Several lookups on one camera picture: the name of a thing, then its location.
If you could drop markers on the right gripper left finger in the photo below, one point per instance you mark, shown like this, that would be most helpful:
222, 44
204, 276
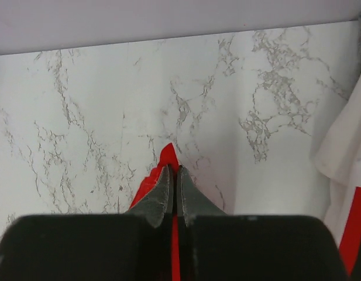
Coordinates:
157, 204

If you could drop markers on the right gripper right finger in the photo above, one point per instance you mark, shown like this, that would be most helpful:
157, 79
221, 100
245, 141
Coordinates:
191, 202

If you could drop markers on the plain red t-shirt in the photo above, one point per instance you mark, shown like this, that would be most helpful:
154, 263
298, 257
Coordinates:
167, 157

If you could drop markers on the folded red Coca-Cola t-shirt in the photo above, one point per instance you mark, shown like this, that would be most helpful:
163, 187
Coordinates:
339, 159

